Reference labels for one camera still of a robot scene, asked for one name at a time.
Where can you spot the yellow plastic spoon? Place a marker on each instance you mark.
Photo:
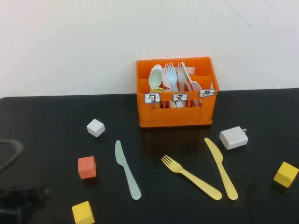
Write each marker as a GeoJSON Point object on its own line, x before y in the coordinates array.
{"type": "Point", "coordinates": [157, 90]}

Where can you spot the pale green plastic spoon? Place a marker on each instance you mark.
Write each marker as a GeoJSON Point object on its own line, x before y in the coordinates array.
{"type": "Point", "coordinates": [155, 79]}

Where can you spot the white knife character label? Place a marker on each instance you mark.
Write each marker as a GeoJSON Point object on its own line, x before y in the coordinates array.
{"type": "Point", "coordinates": [207, 93]}

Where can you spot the pale pink plastic fork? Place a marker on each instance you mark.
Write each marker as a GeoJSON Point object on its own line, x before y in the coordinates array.
{"type": "Point", "coordinates": [165, 79]}

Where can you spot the yellow foam cube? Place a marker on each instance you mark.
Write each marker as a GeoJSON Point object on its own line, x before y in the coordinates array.
{"type": "Point", "coordinates": [285, 174]}
{"type": "Point", "coordinates": [82, 213]}

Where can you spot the orange foam cube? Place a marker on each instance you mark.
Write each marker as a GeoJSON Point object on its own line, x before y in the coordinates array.
{"type": "Point", "coordinates": [86, 167]}

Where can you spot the white plastic spoon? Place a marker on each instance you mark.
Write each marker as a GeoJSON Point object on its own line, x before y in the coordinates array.
{"type": "Point", "coordinates": [158, 67]}

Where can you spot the orange plastic cutlery holder crate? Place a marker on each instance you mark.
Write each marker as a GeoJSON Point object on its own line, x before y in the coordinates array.
{"type": "Point", "coordinates": [175, 116]}

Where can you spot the white fork character label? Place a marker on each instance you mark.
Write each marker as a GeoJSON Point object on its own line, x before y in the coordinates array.
{"type": "Point", "coordinates": [180, 97]}

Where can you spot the white USB wall charger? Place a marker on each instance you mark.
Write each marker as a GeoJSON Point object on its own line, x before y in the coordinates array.
{"type": "Point", "coordinates": [233, 139]}

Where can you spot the pale green plastic knife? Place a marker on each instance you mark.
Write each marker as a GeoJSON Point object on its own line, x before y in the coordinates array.
{"type": "Point", "coordinates": [127, 170]}

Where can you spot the yellow plastic knife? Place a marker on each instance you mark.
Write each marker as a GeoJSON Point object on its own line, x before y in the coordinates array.
{"type": "Point", "coordinates": [220, 161]}

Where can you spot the pale pink plastic knife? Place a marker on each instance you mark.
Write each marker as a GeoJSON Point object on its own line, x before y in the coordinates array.
{"type": "Point", "coordinates": [197, 86]}

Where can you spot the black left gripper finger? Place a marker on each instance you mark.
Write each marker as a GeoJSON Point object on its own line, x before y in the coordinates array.
{"type": "Point", "coordinates": [38, 193]}

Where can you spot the yellow plastic fork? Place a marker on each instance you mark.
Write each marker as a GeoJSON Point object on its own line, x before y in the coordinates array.
{"type": "Point", "coordinates": [174, 166]}

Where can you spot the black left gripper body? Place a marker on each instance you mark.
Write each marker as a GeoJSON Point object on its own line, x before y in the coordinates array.
{"type": "Point", "coordinates": [11, 203]}

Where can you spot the white plastic knife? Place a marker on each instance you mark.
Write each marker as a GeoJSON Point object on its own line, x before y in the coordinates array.
{"type": "Point", "coordinates": [189, 86]}
{"type": "Point", "coordinates": [187, 72]}

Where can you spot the light blue plastic fork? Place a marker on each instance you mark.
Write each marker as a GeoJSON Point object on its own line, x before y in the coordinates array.
{"type": "Point", "coordinates": [172, 78]}

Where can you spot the white spoon character label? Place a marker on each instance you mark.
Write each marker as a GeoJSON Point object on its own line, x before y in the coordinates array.
{"type": "Point", "coordinates": [152, 98]}

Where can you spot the white foam cube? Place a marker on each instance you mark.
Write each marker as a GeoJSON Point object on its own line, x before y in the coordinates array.
{"type": "Point", "coordinates": [95, 128]}

